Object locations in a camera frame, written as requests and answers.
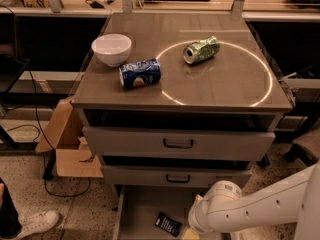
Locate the dark blue RXBAR wrapper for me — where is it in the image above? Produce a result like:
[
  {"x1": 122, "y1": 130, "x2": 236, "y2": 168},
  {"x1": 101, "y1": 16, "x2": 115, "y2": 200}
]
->
[{"x1": 155, "y1": 212, "x2": 182, "y2": 237}]

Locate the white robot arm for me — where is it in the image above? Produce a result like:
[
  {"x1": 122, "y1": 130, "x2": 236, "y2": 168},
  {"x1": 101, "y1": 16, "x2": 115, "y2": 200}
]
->
[{"x1": 188, "y1": 163, "x2": 320, "y2": 240}]

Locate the open bottom grey drawer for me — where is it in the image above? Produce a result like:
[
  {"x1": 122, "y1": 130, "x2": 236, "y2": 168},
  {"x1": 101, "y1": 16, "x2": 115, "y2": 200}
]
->
[{"x1": 112, "y1": 184, "x2": 236, "y2": 240}]

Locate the middle grey drawer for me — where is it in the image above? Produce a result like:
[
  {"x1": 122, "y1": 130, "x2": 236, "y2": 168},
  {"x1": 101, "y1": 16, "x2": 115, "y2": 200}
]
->
[{"x1": 102, "y1": 165, "x2": 251, "y2": 188}]

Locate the grey drawer cabinet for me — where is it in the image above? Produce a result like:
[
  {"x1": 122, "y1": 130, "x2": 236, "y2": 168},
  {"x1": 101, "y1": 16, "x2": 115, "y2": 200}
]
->
[{"x1": 70, "y1": 11, "x2": 294, "y2": 240}]

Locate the top grey drawer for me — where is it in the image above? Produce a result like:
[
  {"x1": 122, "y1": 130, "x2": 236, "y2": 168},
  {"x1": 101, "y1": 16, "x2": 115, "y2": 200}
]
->
[{"x1": 83, "y1": 127, "x2": 275, "y2": 161}]

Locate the black office chair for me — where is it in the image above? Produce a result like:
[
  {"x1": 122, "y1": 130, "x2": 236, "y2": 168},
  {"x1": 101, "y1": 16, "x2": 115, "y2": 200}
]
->
[{"x1": 256, "y1": 107, "x2": 320, "y2": 168}]

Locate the crushed blue Pepsi can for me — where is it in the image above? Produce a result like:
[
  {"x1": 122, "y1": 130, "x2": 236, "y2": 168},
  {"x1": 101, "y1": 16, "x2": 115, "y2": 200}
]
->
[{"x1": 119, "y1": 58, "x2": 161, "y2": 89}]

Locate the brown cardboard box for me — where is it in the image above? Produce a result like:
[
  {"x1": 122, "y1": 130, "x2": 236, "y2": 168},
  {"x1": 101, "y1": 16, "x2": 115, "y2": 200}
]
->
[{"x1": 35, "y1": 97, "x2": 103, "y2": 178}]

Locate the crushed green soda can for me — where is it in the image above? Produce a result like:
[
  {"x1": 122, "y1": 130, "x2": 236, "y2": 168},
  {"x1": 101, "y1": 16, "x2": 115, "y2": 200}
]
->
[{"x1": 183, "y1": 36, "x2": 220, "y2": 65}]

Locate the white sneaker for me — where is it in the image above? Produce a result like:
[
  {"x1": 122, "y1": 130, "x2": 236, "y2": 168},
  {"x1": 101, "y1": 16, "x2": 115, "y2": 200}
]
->
[{"x1": 13, "y1": 210, "x2": 60, "y2": 240}]

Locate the white ceramic bowl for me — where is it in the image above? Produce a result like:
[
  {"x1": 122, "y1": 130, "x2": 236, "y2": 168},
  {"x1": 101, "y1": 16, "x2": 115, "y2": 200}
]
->
[{"x1": 91, "y1": 34, "x2": 132, "y2": 67}]

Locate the dark trouser leg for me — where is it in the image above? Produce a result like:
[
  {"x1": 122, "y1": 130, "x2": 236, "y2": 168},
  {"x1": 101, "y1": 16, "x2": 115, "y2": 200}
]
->
[{"x1": 0, "y1": 178, "x2": 22, "y2": 239}]

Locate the left dark side table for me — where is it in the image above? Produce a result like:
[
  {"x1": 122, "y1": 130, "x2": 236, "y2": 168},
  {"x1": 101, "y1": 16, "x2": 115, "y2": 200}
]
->
[{"x1": 0, "y1": 13, "x2": 57, "y2": 181}]

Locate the background workbench with clutter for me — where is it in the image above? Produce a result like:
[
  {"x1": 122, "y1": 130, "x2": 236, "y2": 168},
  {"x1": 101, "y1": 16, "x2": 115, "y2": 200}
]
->
[{"x1": 0, "y1": 0, "x2": 320, "y2": 22}]

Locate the black floor cable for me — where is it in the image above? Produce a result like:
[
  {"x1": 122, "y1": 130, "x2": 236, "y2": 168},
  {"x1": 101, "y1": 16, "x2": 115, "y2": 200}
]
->
[{"x1": 0, "y1": 4, "x2": 92, "y2": 198}]

